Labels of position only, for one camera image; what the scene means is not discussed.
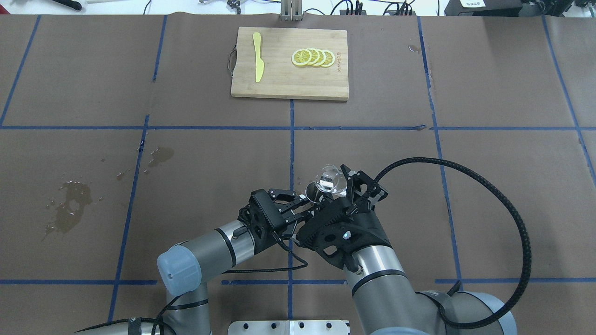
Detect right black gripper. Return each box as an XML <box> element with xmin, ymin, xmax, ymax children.
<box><xmin>296</xmin><ymin>165</ymin><xmax>391</xmax><ymax>271</ymax></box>

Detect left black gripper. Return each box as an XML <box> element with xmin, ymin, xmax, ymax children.
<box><xmin>238</xmin><ymin>188</ymin><xmax>320</xmax><ymax>254</ymax></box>

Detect clear glass cup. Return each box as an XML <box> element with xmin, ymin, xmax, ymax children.
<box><xmin>314</xmin><ymin>165</ymin><xmax>347</xmax><ymax>197</ymax></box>

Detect steel double jigger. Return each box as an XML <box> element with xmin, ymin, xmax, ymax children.
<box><xmin>305</xmin><ymin>181</ymin><xmax>325</xmax><ymax>204</ymax></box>

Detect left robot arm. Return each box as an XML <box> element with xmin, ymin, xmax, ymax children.
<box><xmin>77</xmin><ymin>189</ymin><xmax>309</xmax><ymax>335</ymax></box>

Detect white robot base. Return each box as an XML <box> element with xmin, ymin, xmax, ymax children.
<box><xmin>227</xmin><ymin>320</ymin><xmax>351</xmax><ymax>335</ymax></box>

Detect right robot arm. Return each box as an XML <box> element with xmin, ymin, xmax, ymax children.
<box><xmin>295</xmin><ymin>165</ymin><xmax>518</xmax><ymax>335</ymax></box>

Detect wooden cutting board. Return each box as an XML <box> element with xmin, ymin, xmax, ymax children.
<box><xmin>230</xmin><ymin>26</ymin><xmax>349</xmax><ymax>101</ymax></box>

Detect lemon slices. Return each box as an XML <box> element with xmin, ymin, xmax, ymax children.
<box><xmin>290</xmin><ymin>47</ymin><xmax>337</xmax><ymax>68</ymax></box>

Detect yellow plastic knife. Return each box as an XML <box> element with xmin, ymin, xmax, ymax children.
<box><xmin>252</xmin><ymin>32</ymin><xmax>265</xmax><ymax>83</ymax></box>

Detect aluminium frame post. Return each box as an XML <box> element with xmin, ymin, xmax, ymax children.
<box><xmin>280</xmin><ymin>0</ymin><xmax>304</xmax><ymax>21</ymax></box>

